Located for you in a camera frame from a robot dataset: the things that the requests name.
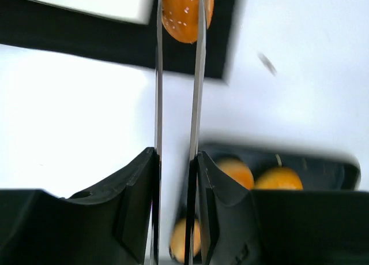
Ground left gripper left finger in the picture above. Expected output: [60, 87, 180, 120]
[1, 147, 157, 264]

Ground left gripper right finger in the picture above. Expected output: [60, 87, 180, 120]
[198, 152, 368, 264]

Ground glazed ring donut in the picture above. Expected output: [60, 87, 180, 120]
[216, 158, 254, 189]

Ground silver metal tongs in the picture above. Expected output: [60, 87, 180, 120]
[150, 0, 207, 264]

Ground orange sesame bun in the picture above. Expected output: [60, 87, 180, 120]
[161, 0, 214, 44]

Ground small round bread roll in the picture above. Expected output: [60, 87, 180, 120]
[170, 218, 201, 264]

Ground black rectangular tray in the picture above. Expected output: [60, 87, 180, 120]
[200, 141, 361, 190]

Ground black placemat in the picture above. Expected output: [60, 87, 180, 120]
[1, 0, 239, 80]

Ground sugared ring donut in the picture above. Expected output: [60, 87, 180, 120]
[254, 167, 303, 190]

